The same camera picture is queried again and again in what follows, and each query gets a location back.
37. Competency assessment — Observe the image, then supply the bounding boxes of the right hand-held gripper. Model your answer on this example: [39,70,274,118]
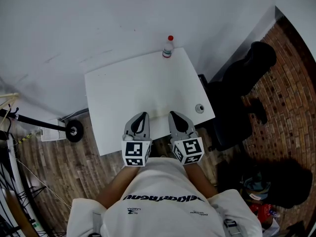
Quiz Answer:
[168,111,205,165]

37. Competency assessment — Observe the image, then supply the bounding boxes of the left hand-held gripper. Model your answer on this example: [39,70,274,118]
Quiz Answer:
[120,112,153,168]

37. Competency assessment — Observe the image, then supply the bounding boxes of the person's left forearm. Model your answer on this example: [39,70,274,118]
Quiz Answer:
[95,165,139,209]

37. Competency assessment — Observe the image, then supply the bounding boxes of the person's right forearm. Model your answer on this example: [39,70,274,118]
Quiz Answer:
[184,163,218,198]

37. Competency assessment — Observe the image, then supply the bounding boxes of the white table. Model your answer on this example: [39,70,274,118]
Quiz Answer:
[84,47,216,157]

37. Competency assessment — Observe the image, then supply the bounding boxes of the black coat rack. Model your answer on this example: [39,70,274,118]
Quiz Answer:
[0,107,84,143]

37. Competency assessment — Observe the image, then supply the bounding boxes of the black office chair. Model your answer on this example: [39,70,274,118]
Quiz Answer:
[198,41,277,153]

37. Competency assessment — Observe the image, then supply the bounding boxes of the plastic bottle with red cap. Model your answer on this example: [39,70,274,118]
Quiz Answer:
[162,35,175,59]

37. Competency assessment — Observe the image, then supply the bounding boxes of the white perforated box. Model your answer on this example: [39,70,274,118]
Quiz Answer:
[40,119,67,142]

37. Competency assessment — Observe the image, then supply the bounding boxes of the person's white shirt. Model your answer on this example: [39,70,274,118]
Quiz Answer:
[66,157,262,237]

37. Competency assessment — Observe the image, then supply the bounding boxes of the red bag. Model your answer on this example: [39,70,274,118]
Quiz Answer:
[249,203,275,218]

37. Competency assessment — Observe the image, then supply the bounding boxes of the black metal rack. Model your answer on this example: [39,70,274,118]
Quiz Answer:
[0,129,50,237]

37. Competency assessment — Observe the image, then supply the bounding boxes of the wooden clothes hanger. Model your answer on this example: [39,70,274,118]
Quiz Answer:
[0,92,20,128]

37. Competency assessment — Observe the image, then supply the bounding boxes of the blue bag with brown straps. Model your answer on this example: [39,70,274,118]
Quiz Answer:
[240,171,271,202]

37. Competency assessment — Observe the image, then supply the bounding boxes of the grey harness strap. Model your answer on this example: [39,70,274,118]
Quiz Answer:
[92,212,103,237]
[217,206,244,237]

